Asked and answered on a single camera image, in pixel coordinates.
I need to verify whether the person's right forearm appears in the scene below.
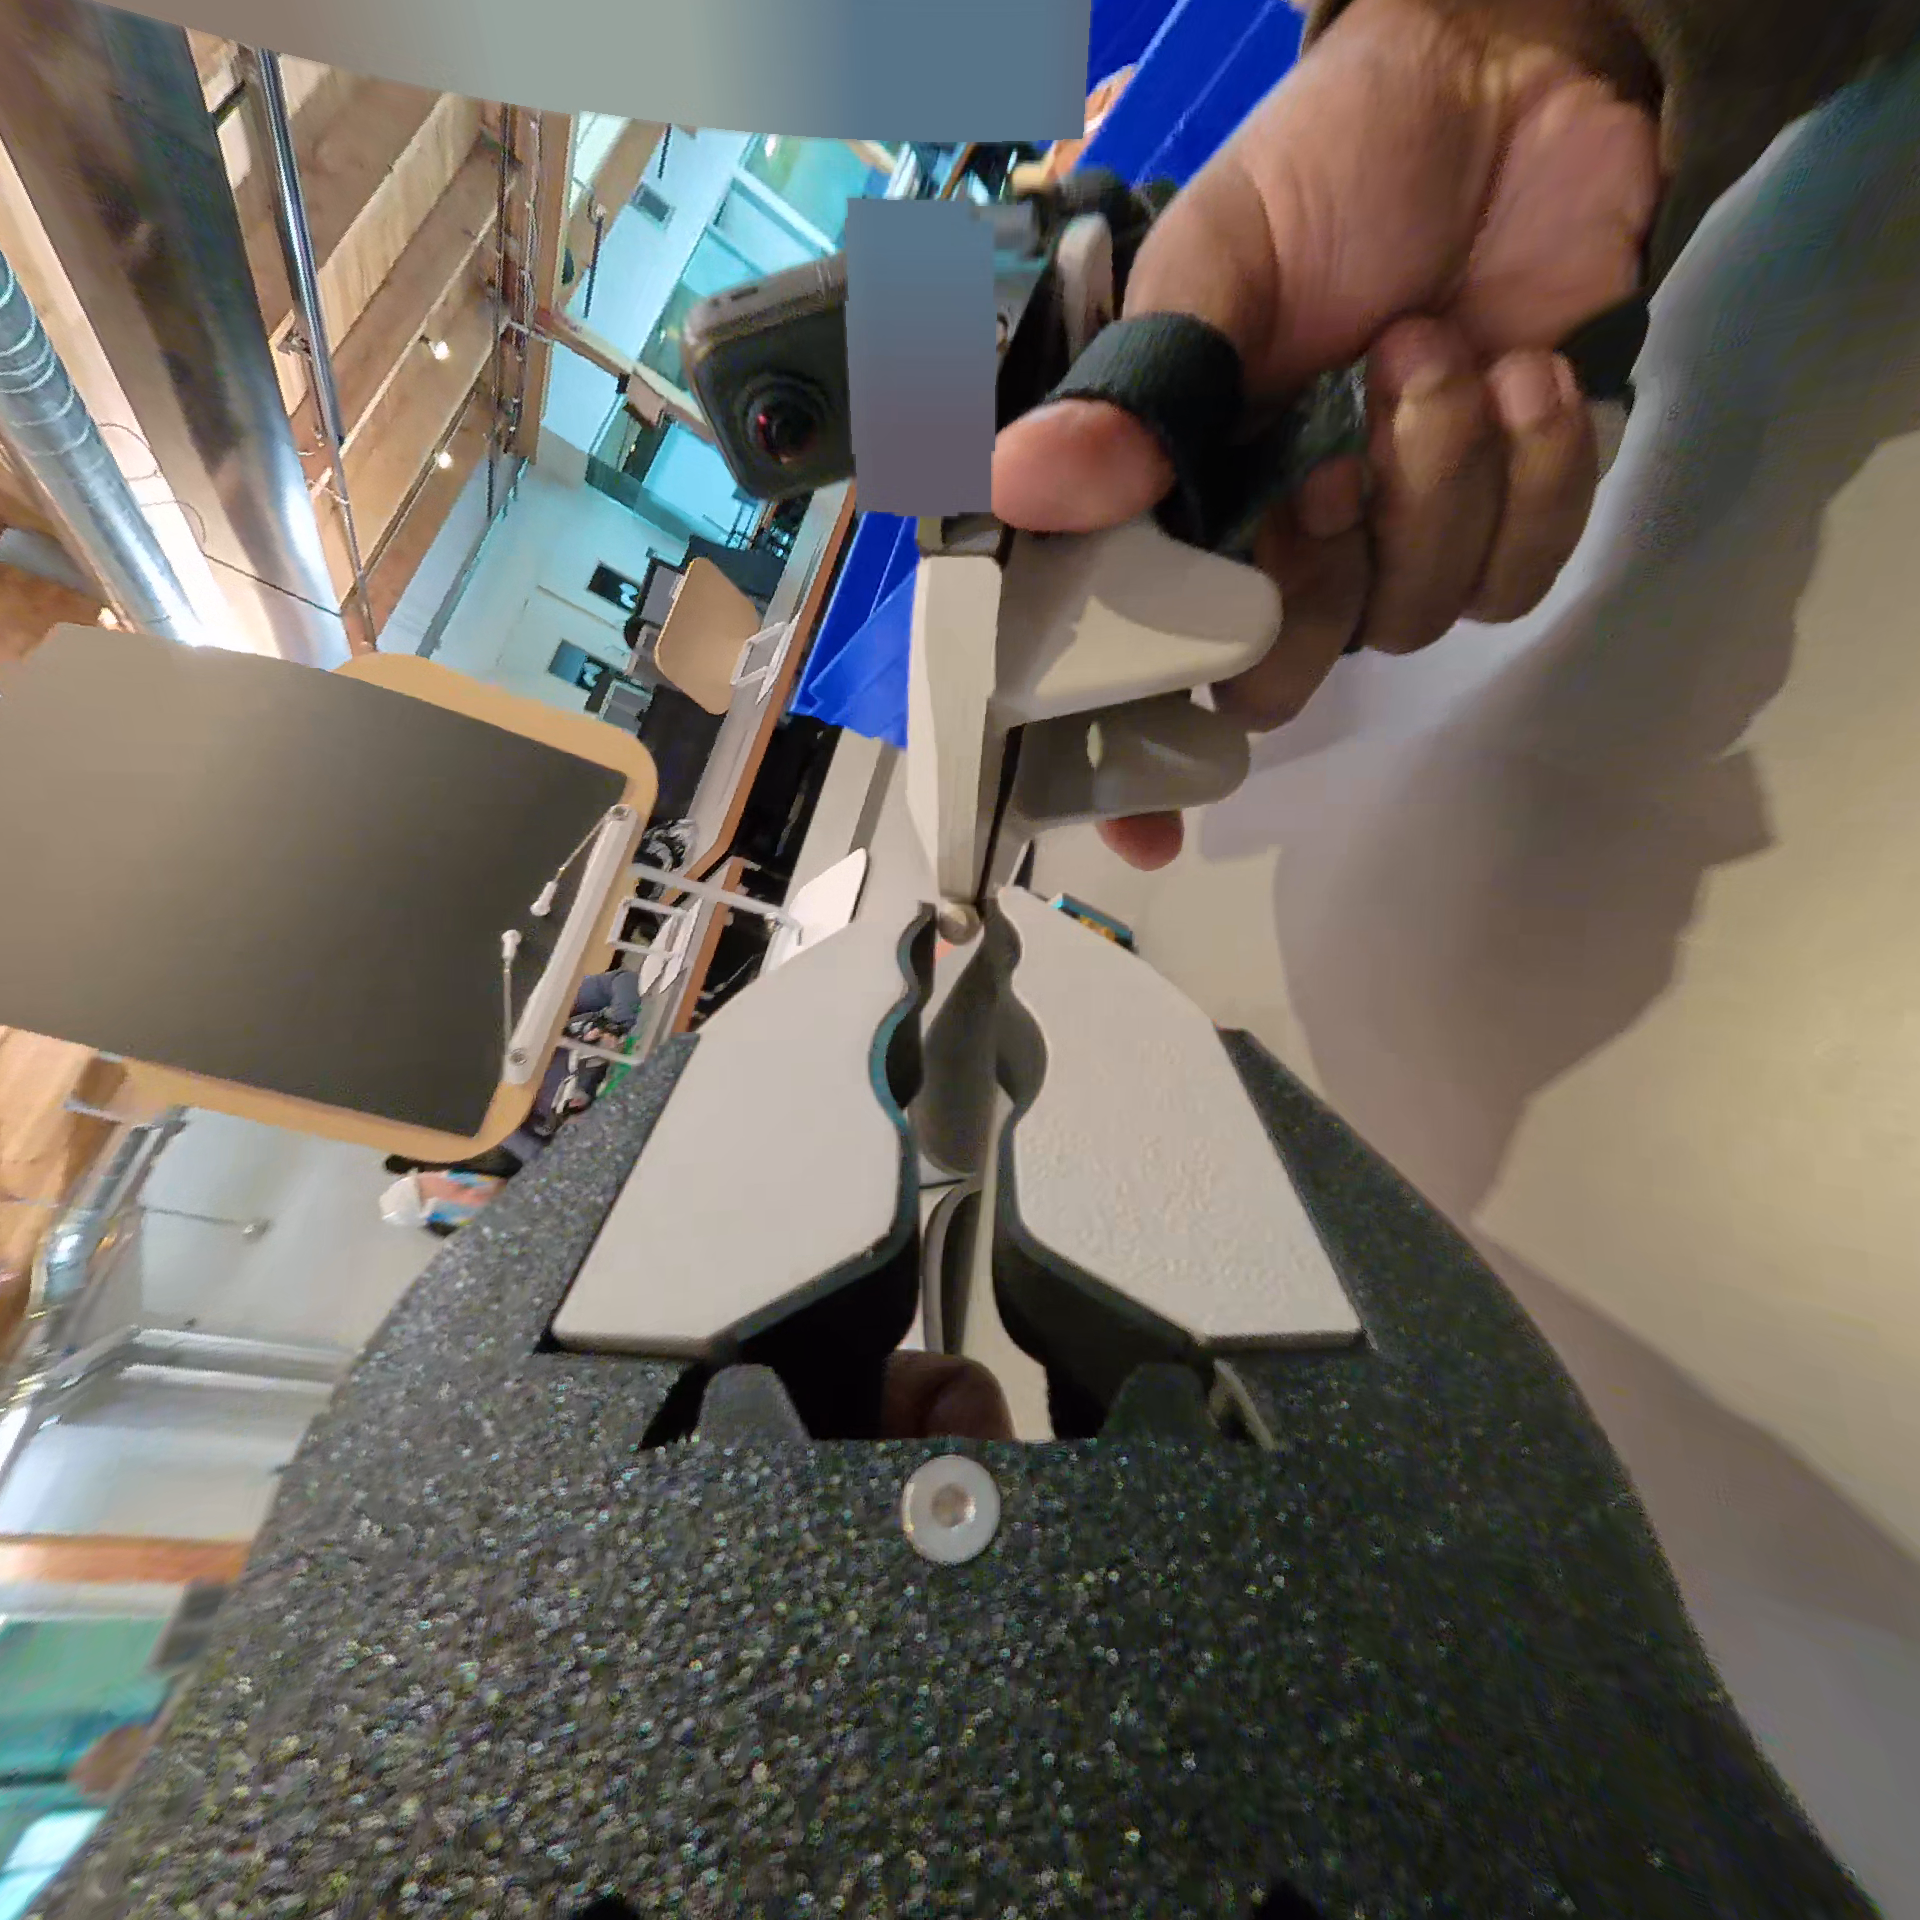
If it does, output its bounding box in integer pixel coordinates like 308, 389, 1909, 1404
1627, 0, 1920, 220

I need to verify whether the ribbed silver ventilation duct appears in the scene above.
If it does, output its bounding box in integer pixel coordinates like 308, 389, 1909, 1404
0, 255, 197, 646

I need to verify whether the large smooth metal pipe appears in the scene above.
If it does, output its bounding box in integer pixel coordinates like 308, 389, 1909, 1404
59, 0, 354, 663

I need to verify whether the white tablet stand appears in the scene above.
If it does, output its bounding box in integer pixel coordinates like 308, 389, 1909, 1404
502, 802, 876, 1087

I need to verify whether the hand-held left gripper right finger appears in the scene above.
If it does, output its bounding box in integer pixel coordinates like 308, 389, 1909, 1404
989, 885, 1367, 1373

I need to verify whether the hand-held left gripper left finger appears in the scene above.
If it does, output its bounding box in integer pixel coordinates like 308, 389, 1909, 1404
550, 902, 934, 1359

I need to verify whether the black screen with wooden frame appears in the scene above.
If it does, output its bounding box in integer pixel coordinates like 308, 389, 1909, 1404
0, 622, 662, 1163

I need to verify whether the light wooden panel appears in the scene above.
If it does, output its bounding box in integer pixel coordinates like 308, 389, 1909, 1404
661, 558, 774, 718

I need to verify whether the person's right hand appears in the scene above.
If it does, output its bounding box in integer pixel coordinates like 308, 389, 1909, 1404
989, 23, 1671, 874

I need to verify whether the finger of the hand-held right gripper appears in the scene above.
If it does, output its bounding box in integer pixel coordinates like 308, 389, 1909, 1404
908, 547, 1003, 915
982, 718, 1044, 909

